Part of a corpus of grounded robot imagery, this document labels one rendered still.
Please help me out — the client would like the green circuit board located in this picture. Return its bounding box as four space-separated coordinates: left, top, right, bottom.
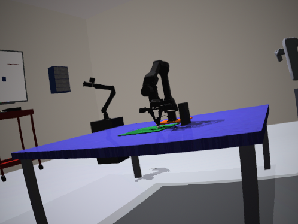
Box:
118 123 177 137

